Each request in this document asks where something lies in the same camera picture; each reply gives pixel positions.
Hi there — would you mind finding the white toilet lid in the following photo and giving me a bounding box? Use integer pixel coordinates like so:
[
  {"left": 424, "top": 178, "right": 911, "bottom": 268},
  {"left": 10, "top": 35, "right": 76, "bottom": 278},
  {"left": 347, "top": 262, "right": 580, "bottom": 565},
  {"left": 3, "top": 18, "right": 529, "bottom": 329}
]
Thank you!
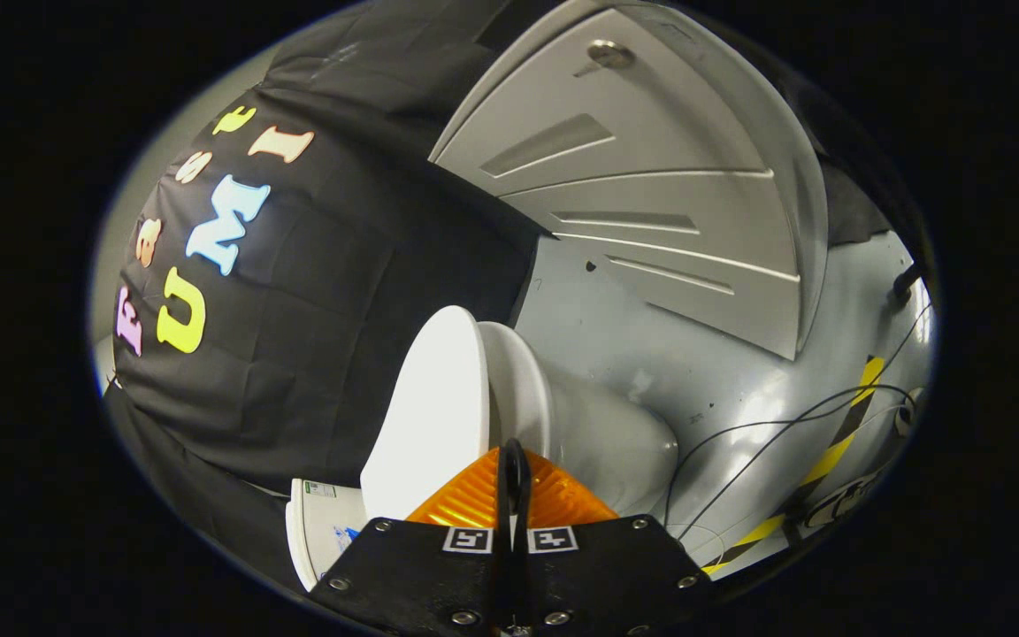
[{"left": 359, "top": 305, "right": 491, "bottom": 523}]

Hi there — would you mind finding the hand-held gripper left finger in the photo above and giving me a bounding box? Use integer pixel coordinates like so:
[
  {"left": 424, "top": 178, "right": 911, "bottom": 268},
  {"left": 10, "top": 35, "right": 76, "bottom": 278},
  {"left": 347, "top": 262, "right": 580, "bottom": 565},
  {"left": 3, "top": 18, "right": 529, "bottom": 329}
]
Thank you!
[{"left": 308, "top": 440, "right": 515, "bottom": 637}]

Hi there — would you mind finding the white toilet bowl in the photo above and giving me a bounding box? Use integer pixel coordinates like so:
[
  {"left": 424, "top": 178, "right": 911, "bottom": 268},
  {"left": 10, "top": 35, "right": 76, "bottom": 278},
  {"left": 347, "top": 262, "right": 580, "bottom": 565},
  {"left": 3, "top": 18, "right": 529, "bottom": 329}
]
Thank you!
[{"left": 479, "top": 321, "right": 680, "bottom": 523}]

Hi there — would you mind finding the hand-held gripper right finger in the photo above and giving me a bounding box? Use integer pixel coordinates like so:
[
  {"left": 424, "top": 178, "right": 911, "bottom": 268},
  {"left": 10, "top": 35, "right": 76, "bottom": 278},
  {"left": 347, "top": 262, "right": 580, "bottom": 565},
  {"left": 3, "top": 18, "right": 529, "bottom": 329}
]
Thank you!
[{"left": 514, "top": 442, "right": 712, "bottom": 637}]

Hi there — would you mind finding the white panelled cabinet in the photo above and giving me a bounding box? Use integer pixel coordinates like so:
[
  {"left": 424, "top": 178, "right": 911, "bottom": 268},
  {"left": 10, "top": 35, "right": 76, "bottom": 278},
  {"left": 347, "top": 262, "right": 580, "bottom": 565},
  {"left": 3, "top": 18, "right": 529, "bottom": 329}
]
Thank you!
[{"left": 428, "top": 0, "right": 829, "bottom": 362}]

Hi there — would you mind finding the thin black cable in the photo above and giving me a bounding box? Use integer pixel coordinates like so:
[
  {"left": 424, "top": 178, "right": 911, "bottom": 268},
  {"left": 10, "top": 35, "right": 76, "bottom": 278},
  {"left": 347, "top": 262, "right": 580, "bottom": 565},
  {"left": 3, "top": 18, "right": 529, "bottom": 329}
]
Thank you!
[
  {"left": 663, "top": 382, "right": 917, "bottom": 530},
  {"left": 676, "top": 303, "right": 932, "bottom": 541}
]

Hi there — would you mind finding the white toilet tank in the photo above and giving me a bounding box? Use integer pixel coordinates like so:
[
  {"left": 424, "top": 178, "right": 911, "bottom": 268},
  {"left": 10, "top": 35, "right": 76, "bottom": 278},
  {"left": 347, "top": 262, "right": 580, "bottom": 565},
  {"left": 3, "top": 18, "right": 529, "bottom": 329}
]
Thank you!
[{"left": 285, "top": 478, "right": 371, "bottom": 592}]

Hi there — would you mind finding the black backdrop cloth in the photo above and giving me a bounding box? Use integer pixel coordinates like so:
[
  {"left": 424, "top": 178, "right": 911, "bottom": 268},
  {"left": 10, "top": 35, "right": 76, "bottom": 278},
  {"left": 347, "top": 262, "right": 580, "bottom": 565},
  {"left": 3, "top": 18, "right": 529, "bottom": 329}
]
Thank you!
[{"left": 101, "top": 0, "right": 895, "bottom": 589}]

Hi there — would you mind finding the yellow black striped floor tape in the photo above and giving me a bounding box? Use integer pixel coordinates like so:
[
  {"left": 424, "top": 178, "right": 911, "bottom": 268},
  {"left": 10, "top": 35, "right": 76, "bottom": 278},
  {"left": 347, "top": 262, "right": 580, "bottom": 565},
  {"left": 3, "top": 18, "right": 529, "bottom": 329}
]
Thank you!
[{"left": 702, "top": 356, "right": 885, "bottom": 574}]

